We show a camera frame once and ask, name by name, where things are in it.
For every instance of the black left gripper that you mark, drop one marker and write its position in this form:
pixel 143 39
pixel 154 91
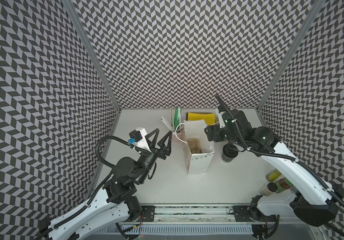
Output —
pixel 152 145

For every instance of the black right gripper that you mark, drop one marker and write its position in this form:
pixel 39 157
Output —
pixel 230 120

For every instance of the black takeout coffee cup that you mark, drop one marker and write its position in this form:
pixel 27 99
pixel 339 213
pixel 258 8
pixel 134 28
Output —
pixel 229 152

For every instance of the white patterned gift bag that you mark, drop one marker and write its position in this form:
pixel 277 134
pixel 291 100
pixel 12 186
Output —
pixel 196 163

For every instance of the brown pulp cup carrier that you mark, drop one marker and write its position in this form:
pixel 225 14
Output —
pixel 194 146

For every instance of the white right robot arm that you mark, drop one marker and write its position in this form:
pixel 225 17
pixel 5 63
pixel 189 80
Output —
pixel 315 202

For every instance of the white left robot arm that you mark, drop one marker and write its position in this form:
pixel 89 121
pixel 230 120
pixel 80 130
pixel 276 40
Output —
pixel 113 200

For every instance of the wooden stir stick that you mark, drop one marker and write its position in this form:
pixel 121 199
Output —
pixel 172 117

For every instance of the green wrapped straw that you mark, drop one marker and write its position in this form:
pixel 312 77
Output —
pixel 177 118

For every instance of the brown cardboard napkin box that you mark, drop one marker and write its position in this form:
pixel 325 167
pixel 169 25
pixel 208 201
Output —
pixel 190 114

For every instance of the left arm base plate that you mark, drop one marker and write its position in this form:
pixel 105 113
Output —
pixel 147 214

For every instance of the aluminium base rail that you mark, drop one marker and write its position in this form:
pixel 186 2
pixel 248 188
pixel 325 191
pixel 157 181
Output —
pixel 209 220

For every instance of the aluminium left corner post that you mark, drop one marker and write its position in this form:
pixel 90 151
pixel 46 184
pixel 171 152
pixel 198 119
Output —
pixel 74 18

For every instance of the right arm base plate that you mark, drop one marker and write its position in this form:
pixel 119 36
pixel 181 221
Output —
pixel 244 213

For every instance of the aluminium frame corner post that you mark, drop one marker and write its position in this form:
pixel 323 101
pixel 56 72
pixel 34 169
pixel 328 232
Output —
pixel 301 34

